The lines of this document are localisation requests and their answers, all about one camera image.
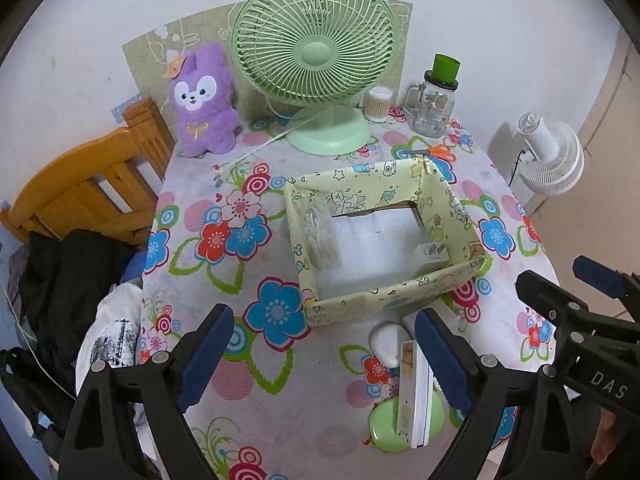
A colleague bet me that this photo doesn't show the white earbud case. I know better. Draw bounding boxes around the white earbud case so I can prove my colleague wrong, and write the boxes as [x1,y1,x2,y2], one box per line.
[369,323,407,368]

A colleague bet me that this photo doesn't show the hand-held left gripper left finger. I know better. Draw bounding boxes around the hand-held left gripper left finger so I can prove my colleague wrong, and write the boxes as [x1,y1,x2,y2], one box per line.
[59,303,236,480]

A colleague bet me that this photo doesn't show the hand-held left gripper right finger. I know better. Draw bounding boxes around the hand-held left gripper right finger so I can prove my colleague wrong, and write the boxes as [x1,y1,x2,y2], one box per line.
[414,306,593,480]

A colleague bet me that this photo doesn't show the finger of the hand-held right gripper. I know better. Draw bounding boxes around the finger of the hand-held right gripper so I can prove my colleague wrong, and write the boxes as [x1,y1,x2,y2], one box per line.
[516,270,606,331]
[574,255,640,306]

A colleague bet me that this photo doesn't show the cotton swab jar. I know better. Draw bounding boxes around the cotton swab jar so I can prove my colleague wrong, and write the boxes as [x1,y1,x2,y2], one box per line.
[362,86,396,123]

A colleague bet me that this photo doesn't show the green oval case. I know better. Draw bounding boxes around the green oval case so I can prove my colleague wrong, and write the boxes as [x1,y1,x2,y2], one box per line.
[367,395,446,453]

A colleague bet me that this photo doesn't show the wooden chair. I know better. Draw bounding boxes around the wooden chair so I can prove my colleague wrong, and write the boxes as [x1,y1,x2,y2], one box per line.
[0,97,176,248]

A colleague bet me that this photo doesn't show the glass mug with green lid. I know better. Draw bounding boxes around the glass mug with green lid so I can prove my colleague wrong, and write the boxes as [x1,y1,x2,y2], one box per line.
[402,53,463,137]

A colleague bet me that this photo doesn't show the dark clothing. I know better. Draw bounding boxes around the dark clothing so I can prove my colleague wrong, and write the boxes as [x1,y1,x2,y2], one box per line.
[17,230,136,361]

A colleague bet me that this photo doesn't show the blue tape strip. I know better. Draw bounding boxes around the blue tape strip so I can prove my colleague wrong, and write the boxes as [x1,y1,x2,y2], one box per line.
[110,95,143,123]

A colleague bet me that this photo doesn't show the white fan cable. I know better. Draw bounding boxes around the white fan cable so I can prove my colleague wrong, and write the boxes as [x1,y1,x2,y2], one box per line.
[214,110,321,183]

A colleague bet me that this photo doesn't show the beige printed wall poster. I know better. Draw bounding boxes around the beige printed wall poster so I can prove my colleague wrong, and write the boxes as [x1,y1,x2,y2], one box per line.
[122,0,415,111]

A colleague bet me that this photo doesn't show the white floor fan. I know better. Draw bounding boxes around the white floor fan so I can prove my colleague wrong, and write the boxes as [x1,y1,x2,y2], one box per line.
[515,111,586,195]

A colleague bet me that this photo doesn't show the floral tablecloth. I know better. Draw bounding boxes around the floral tablecloth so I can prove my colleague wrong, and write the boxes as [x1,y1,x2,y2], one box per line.
[135,105,563,480]

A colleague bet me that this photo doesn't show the yellow printed storage box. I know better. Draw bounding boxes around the yellow printed storage box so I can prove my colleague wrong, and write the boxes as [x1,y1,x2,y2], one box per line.
[284,156,488,328]

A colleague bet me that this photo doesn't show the clear cotton swab pack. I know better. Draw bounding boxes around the clear cotton swab pack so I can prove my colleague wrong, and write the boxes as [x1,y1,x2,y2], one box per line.
[299,205,343,271]

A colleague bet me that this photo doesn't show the black power cable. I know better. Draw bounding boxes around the black power cable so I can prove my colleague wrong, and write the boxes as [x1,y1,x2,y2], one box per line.
[507,147,531,186]

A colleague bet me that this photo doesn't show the orange scissors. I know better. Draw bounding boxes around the orange scissors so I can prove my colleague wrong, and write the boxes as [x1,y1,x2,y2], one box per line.
[397,142,458,163]

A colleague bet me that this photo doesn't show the white printed cloth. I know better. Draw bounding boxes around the white printed cloth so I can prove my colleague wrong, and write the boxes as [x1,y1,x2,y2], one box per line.
[75,282,151,431]

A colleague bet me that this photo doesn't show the green desk fan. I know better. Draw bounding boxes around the green desk fan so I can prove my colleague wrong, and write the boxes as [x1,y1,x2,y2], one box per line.
[231,0,405,156]

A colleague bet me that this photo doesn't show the purple plush toy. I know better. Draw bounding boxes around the purple plush toy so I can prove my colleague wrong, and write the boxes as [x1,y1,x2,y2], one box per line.
[162,42,241,158]

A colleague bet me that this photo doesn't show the person's right hand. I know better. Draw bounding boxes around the person's right hand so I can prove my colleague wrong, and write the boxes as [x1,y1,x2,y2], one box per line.
[591,410,633,466]

